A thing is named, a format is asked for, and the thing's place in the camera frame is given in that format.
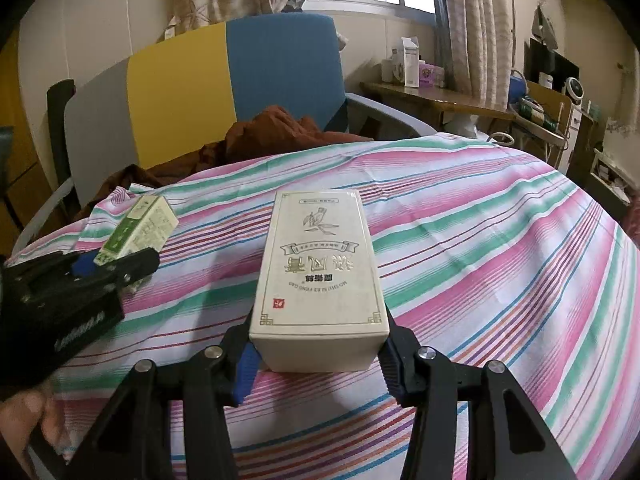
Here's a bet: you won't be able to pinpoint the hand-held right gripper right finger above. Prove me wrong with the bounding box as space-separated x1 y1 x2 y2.
377 305 581 480

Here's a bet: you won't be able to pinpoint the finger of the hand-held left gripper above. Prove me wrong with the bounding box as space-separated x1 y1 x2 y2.
97 246 161 293
30 254 100 281

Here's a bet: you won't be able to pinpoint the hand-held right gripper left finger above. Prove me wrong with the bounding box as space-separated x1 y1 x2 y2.
70 310 263 480

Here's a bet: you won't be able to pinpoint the small green box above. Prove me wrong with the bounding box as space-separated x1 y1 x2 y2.
95 195 180 267

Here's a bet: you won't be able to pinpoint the cream printed box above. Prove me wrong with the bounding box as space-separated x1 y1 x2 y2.
248 190 391 373

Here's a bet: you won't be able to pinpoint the person's left hand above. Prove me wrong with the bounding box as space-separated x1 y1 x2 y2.
0 390 58 466

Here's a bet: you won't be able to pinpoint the wooden wardrobe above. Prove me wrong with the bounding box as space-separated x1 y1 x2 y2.
0 30 51 256

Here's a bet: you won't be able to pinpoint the striped bedsheet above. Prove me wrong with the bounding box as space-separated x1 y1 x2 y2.
10 132 640 480

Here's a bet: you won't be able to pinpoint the dark rolled mat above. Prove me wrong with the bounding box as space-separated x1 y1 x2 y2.
46 79 81 221

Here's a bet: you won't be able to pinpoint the grey yellow blue headboard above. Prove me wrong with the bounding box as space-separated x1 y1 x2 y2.
63 14 348 201

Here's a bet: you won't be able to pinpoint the brown blanket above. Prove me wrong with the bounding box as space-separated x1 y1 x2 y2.
75 105 373 221

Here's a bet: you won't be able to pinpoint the wooden desk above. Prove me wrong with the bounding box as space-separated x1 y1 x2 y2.
360 80 516 126

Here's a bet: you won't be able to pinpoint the pink tissue box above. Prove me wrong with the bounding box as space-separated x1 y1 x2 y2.
417 65 446 87

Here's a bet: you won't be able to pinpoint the tall white carton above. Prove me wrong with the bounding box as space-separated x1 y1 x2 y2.
391 36 420 87

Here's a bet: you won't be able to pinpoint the cardboard box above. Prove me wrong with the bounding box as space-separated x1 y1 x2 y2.
527 80 571 126

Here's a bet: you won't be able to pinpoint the black monitor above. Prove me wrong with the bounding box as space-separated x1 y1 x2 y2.
525 40 580 91

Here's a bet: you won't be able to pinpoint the grey bed frame rail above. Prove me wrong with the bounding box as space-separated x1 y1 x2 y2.
345 92 436 141
10 180 76 256

